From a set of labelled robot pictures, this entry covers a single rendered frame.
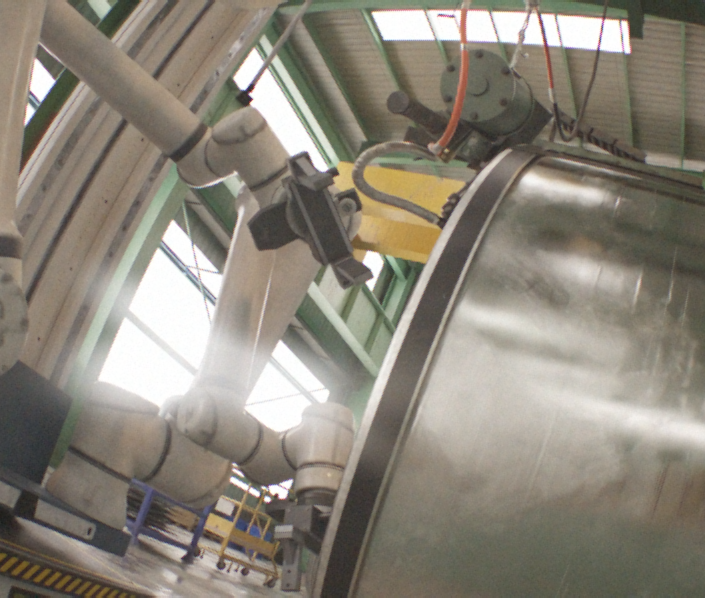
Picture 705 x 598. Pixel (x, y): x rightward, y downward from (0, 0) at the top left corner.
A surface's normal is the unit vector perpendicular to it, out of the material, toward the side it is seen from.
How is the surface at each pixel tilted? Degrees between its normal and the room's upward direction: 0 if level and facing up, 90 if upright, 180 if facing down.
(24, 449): 90
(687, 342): 81
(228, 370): 71
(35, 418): 90
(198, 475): 100
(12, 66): 86
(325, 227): 114
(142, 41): 90
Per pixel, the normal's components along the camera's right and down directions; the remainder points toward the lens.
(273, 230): 0.30, 0.27
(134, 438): 0.64, 0.00
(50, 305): 0.86, 0.19
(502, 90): -0.55, -0.05
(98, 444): 0.14, -0.28
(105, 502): 0.79, -0.29
